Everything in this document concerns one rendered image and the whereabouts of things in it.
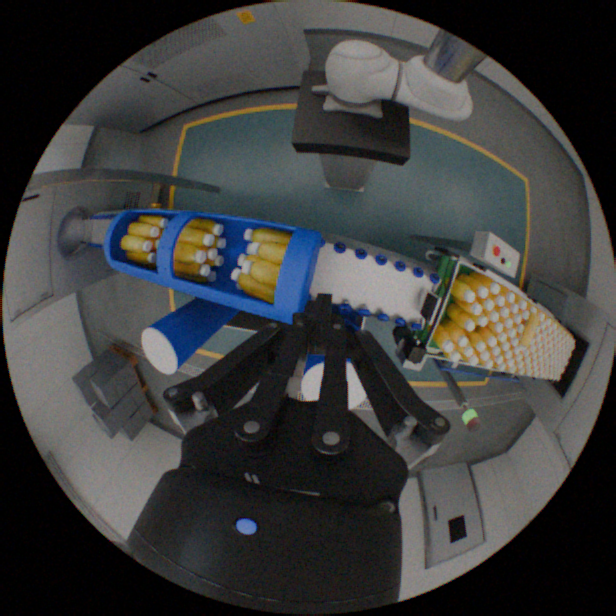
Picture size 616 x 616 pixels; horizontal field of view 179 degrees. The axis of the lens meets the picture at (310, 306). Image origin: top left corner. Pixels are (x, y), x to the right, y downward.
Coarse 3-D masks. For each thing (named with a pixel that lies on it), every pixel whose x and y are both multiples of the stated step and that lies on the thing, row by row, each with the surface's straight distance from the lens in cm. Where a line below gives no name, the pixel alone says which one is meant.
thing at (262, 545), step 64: (192, 448) 8; (384, 448) 8; (192, 512) 5; (256, 512) 4; (320, 512) 4; (384, 512) 6; (192, 576) 4; (256, 576) 4; (320, 576) 4; (384, 576) 5
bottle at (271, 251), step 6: (258, 246) 66; (264, 246) 65; (270, 246) 64; (276, 246) 64; (282, 246) 64; (258, 252) 66; (264, 252) 64; (270, 252) 63; (276, 252) 63; (282, 252) 63; (264, 258) 65; (270, 258) 64; (276, 258) 63; (282, 258) 63
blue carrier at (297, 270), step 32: (128, 224) 112; (224, 224) 83; (256, 224) 74; (160, 256) 72; (224, 256) 89; (288, 256) 53; (192, 288) 68; (224, 288) 82; (288, 288) 53; (288, 320) 60
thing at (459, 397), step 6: (438, 366) 134; (444, 372) 128; (444, 378) 127; (450, 378) 123; (450, 384) 121; (456, 384) 121; (450, 390) 120; (456, 390) 116; (456, 396) 115; (462, 396) 114; (456, 402) 115; (462, 402) 111
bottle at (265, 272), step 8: (256, 264) 63; (264, 264) 62; (272, 264) 63; (248, 272) 64; (256, 272) 62; (264, 272) 61; (272, 272) 61; (256, 280) 64; (264, 280) 62; (272, 280) 62
